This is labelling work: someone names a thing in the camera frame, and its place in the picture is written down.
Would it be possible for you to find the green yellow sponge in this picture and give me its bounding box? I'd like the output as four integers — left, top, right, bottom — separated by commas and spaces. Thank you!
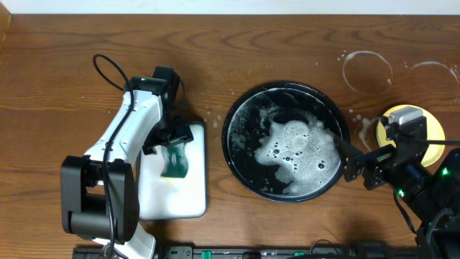
161, 143, 188, 178

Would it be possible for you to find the yellow plate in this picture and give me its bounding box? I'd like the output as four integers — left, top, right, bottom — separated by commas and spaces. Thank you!
375, 104, 446, 168

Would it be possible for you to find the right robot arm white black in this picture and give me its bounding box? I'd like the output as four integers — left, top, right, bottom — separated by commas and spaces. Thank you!
333, 134, 459, 258

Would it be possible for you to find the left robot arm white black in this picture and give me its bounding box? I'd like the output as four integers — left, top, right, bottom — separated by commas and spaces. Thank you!
60, 73, 193, 258

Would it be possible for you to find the rectangular soapy water tray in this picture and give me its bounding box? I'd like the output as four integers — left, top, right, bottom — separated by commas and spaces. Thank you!
137, 122, 206, 221

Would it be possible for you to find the round black tray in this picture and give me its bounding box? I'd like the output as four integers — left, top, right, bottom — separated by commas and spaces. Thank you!
221, 81, 351, 203

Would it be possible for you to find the black base rail bottom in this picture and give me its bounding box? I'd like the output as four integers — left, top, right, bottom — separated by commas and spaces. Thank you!
71, 240, 418, 259

